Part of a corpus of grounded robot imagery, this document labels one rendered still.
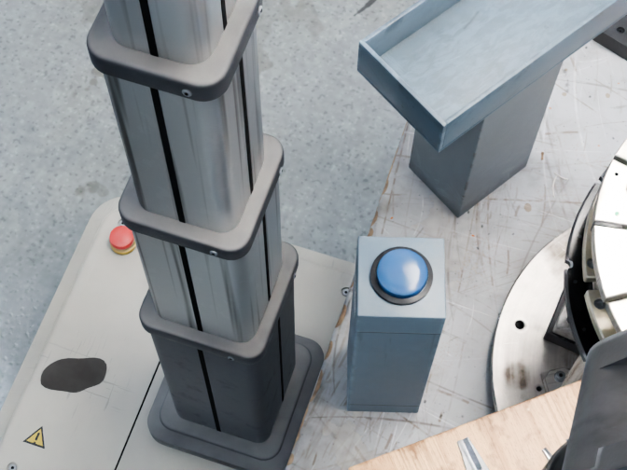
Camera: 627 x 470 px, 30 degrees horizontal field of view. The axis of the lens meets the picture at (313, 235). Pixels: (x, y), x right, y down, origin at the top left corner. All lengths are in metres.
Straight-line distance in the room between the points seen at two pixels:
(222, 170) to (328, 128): 1.23
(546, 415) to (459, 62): 0.34
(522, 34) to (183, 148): 0.33
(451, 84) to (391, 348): 0.24
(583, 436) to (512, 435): 0.40
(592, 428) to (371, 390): 0.64
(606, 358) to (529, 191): 0.80
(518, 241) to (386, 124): 0.99
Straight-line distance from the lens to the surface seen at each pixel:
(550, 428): 0.88
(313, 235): 2.09
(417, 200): 1.25
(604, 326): 0.92
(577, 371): 1.06
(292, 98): 2.23
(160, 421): 1.67
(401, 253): 0.93
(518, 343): 1.18
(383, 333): 0.96
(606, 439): 0.47
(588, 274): 0.93
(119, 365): 1.75
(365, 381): 1.07
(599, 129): 1.33
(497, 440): 0.87
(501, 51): 1.06
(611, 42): 1.38
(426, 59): 1.05
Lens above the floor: 1.89
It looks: 64 degrees down
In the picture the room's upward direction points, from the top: 1 degrees clockwise
